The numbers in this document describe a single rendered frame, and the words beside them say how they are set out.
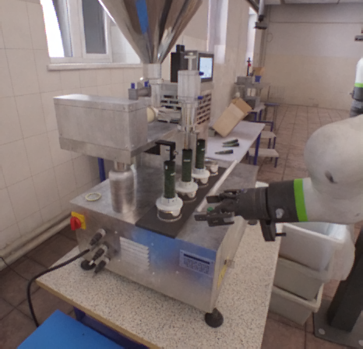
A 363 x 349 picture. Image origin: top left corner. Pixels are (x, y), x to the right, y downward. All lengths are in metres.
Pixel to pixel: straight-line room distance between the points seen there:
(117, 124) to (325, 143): 0.46
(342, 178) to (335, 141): 0.06
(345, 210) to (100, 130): 0.58
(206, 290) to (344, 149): 0.49
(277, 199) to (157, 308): 0.50
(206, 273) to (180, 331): 0.20
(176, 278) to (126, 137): 0.41
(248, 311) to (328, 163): 0.57
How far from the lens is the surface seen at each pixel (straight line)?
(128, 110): 0.62
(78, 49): 2.97
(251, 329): 0.84
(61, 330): 1.06
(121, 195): 0.72
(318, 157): 0.44
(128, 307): 0.86
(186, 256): 0.68
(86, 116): 0.71
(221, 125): 2.46
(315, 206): 0.54
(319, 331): 1.88
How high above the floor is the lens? 1.43
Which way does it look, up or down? 23 degrees down
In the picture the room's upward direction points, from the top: 1 degrees clockwise
